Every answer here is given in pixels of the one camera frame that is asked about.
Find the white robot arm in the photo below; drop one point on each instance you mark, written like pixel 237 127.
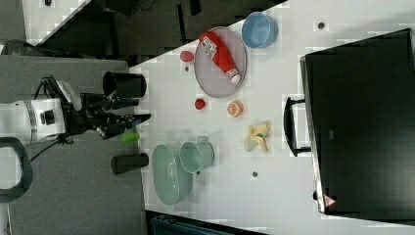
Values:
pixel 44 120

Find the black cylinder cup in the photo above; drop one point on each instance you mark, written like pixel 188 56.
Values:
pixel 123 164

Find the red plush strawberry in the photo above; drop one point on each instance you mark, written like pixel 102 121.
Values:
pixel 200 104

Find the blue bowl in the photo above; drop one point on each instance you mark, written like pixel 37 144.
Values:
pixel 259 30

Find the orange slice toy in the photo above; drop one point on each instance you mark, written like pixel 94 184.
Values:
pixel 235 109

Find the black toaster oven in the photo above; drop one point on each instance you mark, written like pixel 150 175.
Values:
pixel 359 100

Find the green lime toy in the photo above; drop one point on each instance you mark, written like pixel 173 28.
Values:
pixel 130 137

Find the black cup with spatula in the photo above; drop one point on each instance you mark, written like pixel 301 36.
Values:
pixel 124 85

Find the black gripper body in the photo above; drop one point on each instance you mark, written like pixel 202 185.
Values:
pixel 88 118

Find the peeled plush banana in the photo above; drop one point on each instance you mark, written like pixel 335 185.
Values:
pixel 256 137

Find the pink plush strawberry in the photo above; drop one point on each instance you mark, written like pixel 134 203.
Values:
pixel 186 56

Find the red ketchup bottle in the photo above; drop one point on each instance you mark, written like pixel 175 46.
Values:
pixel 216 49

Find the grey round plate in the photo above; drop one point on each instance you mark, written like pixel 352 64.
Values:
pixel 209 76

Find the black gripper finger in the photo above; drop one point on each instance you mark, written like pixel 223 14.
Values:
pixel 119 103
pixel 117 124

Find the green mug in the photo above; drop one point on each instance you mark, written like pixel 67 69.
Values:
pixel 196 156

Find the green colander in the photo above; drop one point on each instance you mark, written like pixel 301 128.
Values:
pixel 172 182

